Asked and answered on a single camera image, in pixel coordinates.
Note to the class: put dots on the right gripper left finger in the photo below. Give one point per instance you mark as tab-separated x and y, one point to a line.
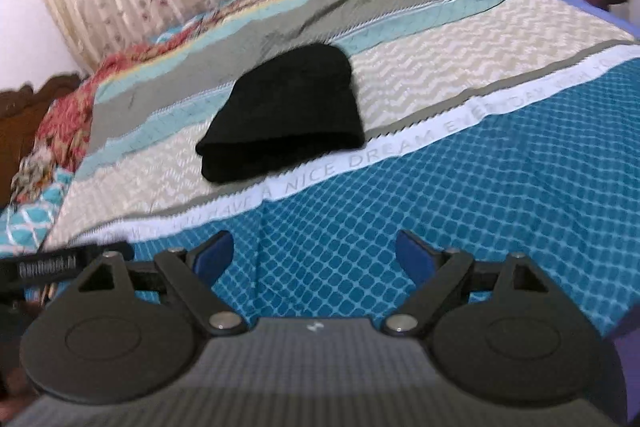
190	276

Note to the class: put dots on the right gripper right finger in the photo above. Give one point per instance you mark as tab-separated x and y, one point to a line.
442	280

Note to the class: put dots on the black pants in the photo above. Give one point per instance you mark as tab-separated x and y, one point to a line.
297	106

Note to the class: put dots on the teal white lattice quilt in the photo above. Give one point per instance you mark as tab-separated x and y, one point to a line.
25	227

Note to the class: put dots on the wooden headboard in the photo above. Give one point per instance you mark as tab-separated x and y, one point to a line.
22	111

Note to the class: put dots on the patterned teal bedsheet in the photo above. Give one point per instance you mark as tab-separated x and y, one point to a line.
489	125

